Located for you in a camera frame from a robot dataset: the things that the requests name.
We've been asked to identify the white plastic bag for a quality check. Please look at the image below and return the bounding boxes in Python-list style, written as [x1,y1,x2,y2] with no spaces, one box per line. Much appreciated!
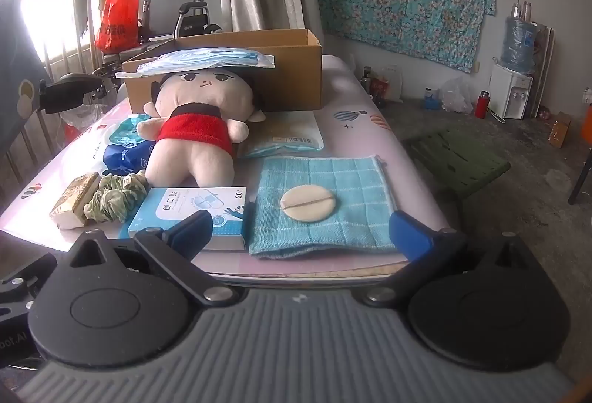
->
[441,77,475,114]

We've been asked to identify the green scrunchie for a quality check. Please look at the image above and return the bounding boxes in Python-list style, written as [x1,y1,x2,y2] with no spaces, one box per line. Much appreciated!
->
[84,173,149,226]

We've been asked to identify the pack of blue face masks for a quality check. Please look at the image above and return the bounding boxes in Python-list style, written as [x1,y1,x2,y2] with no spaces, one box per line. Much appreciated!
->
[115,48,275,78]

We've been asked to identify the blue white bandage box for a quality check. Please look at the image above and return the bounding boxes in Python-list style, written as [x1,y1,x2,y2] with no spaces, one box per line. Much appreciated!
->
[127,187,248,251]

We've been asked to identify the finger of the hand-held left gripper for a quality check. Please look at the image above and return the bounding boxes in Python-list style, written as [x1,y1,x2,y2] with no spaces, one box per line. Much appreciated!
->
[0,253,58,297]

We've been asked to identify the blue water jug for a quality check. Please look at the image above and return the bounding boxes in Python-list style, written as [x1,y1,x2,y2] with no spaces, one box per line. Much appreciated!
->
[501,16,538,74]

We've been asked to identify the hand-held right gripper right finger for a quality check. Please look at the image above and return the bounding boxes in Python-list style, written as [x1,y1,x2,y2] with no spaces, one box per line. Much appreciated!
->
[362,211,528,308]

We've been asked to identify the dark blue plastic packet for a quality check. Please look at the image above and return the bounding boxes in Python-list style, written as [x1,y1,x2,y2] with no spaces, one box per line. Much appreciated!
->
[102,139,155,176]

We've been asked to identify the red packet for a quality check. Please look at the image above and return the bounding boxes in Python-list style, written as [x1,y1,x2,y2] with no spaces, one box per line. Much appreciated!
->
[370,78,389,104]

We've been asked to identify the large cardboard box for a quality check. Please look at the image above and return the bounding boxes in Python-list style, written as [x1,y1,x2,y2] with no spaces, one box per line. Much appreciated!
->
[121,30,323,114]

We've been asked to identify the small cardboard box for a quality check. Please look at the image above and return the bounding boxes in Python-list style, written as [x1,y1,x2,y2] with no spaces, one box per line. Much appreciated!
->
[548,112,572,149]

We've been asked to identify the dark grey printed cloth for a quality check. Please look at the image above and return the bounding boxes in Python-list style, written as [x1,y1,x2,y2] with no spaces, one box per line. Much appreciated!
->
[0,0,51,215]

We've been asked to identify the pink printed table cover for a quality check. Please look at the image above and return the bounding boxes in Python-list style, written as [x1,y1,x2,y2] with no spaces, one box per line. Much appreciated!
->
[0,54,451,279]

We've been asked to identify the plush doll red top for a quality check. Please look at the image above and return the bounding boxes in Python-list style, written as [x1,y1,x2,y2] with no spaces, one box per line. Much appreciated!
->
[141,69,266,190]

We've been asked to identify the light teal packet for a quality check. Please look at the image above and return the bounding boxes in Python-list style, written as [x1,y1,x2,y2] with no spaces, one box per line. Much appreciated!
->
[107,116,153,148]

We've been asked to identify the red plastic bag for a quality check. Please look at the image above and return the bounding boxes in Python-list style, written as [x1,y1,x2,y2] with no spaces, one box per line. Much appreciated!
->
[95,0,140,53]

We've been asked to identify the metal railing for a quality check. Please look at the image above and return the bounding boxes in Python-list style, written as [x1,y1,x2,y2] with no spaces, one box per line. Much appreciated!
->
[0,0,118,184]

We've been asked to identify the blue checked towel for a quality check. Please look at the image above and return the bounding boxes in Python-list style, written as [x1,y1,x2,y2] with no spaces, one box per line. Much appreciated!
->
[249,155,399,258]

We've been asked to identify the black padded armrest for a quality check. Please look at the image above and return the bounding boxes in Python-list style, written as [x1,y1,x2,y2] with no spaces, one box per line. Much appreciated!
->
[39,72,105,115]

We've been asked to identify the green stool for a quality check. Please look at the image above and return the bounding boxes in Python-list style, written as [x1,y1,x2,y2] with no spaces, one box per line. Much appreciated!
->
[401,128,512,203]

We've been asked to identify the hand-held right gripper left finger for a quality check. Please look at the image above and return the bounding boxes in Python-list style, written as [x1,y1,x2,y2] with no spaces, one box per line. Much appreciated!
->
[69,210,236,307]

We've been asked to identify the white water dispenser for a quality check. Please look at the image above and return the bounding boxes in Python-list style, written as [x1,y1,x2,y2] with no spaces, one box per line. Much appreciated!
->
[489,62,534,120]

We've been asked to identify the packaged light blue cloth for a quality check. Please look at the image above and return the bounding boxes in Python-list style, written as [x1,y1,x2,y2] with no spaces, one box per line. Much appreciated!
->
[239,111,325,160]

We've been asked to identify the orange chair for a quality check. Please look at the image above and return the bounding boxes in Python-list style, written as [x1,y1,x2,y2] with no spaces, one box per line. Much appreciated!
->
[568,106,592,205]

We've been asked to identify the round beige powder puff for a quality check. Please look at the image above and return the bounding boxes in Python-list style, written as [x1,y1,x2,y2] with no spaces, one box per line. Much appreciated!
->
[280,185,338,223]

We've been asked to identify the brown patterned tissue pack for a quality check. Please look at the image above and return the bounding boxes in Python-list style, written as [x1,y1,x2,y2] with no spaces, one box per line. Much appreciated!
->
[50,173,100,230]

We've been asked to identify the white paper bag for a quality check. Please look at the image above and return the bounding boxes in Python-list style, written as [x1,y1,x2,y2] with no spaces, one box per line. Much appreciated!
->
[379,65,404,103]

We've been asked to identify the wooden boards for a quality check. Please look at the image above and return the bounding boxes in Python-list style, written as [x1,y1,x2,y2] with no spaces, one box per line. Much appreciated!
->
[531,21,556,118]

